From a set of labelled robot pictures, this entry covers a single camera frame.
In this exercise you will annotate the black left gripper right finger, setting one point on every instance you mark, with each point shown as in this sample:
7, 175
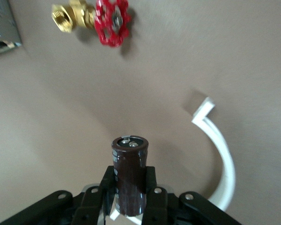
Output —
155, 206

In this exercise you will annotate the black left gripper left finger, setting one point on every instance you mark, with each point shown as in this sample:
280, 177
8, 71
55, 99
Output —
91, 204

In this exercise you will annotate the tall dark brown capacitor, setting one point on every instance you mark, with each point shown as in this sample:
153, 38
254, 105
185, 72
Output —
128, 175

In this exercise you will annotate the brass valve with red handwheel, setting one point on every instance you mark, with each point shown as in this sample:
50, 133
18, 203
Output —
79, 16

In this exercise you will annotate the metal mesh power supply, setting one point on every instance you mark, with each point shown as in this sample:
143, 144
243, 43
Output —
2, 28

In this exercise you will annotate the white curved plastic bracket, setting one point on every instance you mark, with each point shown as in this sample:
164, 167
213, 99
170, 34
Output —
227, 164

